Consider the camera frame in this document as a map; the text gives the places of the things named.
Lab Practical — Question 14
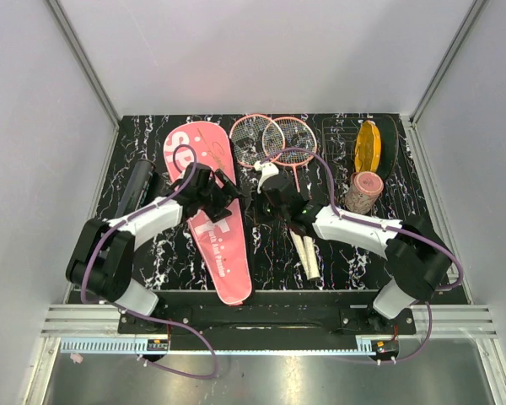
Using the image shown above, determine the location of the pink patterned cup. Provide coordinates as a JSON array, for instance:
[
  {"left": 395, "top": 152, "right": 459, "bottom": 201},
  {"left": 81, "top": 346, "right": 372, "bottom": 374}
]
[{"left": 344, "top": 171, "right": 384, "bottom": 214}]

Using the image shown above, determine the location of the pink racket bag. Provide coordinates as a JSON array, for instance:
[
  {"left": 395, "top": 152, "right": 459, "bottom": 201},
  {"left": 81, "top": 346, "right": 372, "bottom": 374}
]
[{"left": 163, "top": 121, "right": 252, "bottom": 305}]

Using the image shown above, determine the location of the pink badminton racket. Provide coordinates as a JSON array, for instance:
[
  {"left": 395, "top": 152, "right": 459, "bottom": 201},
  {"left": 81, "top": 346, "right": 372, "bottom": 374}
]
[
  {"left": 229, "top": 114, "right": 286, "bottom": 168},
  {"left": 261, "top": 116, "right": 320, "bottom": 280}
]

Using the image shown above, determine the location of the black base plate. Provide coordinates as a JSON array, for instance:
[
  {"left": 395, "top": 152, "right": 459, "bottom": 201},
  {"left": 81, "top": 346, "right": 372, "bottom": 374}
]
[{"left": 117, "top": 289, "right": 417, "bottom": 351}]

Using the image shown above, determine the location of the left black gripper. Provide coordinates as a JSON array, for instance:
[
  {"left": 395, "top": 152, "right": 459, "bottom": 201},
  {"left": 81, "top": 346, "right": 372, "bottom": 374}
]
[{"left": 196, "top": 170, "right": 246, "bottom": 223}]

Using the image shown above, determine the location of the left pink badminton racket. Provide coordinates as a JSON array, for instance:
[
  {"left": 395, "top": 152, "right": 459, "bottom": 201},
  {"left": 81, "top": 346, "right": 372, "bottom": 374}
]
[{"left": 229, "top": 114, "right": 286, "bottom": 168}]

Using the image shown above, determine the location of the right pink badminton racket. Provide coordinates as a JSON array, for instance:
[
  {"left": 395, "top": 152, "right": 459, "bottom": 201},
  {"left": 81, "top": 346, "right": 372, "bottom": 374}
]
[{"left": 261, "top": 116, "right": 320, "bottom": 280}]

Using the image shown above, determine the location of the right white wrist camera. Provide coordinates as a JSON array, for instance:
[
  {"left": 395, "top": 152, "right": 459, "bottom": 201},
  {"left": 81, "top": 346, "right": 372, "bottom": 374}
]
[{"left": 254, "top": 161, "right": 279, "bottom": 194}]

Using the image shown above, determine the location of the black shuttlecock tube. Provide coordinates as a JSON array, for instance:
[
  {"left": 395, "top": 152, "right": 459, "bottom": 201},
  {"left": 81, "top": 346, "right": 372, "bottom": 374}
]
[{"left": 115, "top": 159, "right": 159, "bottom": 218}]

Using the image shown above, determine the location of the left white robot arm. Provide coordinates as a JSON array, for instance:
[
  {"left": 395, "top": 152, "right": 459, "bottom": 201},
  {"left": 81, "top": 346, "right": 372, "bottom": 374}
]
[{"left": 66, "top": 163, "right": 243, "bottom": 334}]

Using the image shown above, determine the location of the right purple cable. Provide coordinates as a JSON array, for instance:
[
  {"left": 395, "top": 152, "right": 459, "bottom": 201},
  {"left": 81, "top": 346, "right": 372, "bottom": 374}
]
[{"left": 259, "top": 147, "right": 465, "bottom": 365}]

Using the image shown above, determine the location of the black wire basket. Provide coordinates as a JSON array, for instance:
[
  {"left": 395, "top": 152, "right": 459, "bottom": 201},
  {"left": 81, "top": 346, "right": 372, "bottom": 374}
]
[{"left": 321, "top": 113, "right": 428, "bottom": 220}]

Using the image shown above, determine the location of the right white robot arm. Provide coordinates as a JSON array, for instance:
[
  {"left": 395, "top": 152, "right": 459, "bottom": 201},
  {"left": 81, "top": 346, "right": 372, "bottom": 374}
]
[{"left": 256, "top": 174, "right": 455, "bottom": 335}]

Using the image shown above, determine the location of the purple cable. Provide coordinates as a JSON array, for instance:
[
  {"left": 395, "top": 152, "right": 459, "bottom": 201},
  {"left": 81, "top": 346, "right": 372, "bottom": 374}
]
[
  {"left": 79, "top": 145, "right": 219, "bottom": 379},
  {"left": 259, "top": 147, "right": 465, "bottom": 365}
]

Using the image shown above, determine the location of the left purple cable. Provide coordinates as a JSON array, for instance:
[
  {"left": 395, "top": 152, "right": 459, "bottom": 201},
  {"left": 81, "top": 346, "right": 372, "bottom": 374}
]
[{"left": 79, "top": 145, "right": 219, "bottom": 379}]

